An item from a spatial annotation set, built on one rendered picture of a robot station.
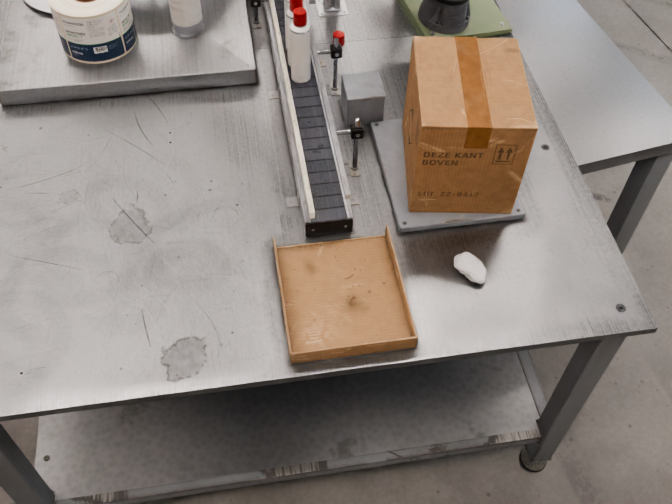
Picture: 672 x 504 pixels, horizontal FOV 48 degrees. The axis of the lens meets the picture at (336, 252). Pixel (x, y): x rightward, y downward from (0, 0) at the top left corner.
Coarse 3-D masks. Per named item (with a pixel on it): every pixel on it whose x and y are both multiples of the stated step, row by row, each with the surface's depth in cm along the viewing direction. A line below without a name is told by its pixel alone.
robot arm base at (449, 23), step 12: (432, 0) 212; (444, 0) 209; (468, 0) 212; (420, 12) 217; (432, 12) 213; (444, 12) 212; (456, 12) 212; (468, 12) 217; (432, 24) 215; (444, 24) 214; (456, 24) 214
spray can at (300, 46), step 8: (296, 8) 183; (296, 16) 182; (304, 16) 183; (296, 24) 184; (304, 24) 184; (296, 32) 185; (304, 32) 185; (296, 40) 187; (304, 40) 187; (296, 48) 189; (304, 48) 189; (296, 56) 190; (304, 56) 191; (296, 64) 192; (304, 64) 193; (296, 72) 195; (304, 72) 195; (296, 80) 197; (304, 80) 197
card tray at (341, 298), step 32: (288, 256) 168; (320, 256) 169; (352, 256) 169; (384, 256) 169; (288, 288) 163; (320, 288) 163; (352, 288) 163; (384, 288) 164; (288, 320) 158; (320, 320) 158; (352, 320) 158; (384, 320) 159; (320, 352) 150; (352, 352) 153
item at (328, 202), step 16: (304, 96) 194; (304, 112) 191; (320, 112) 191; (304, 128) 187; (320, 128) 187; (304, 144) 184; (320, 144) 184; (320, 160) 181; (320, 176) 177; (336, 176) 177; (320, 192) 174; (336, 192) 174; (320, 208) 171; (336, 208) 171
